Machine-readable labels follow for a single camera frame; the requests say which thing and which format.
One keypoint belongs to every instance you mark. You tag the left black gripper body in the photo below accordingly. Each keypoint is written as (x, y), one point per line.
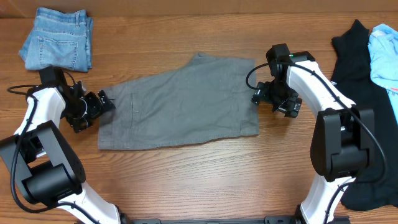
(81, 111)

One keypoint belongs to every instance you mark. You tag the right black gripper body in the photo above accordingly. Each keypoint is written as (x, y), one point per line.
(259, 93)

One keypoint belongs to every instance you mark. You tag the grey shorts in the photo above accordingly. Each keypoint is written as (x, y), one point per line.
(207, 99)

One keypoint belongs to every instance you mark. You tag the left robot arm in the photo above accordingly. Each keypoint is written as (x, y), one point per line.
(45, 171)

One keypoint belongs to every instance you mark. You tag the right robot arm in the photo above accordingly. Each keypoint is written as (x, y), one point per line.
(343, 141)

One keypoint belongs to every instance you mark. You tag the folded blue jeans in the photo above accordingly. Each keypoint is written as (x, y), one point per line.
(60, 40)

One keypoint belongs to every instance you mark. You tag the black shirt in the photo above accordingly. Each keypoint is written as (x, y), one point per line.
(351, 76)

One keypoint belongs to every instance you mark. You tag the light blue garment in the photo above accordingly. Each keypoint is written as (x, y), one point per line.
(382, 48)

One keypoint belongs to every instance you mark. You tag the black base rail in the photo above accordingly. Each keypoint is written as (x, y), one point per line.
(211, 221)

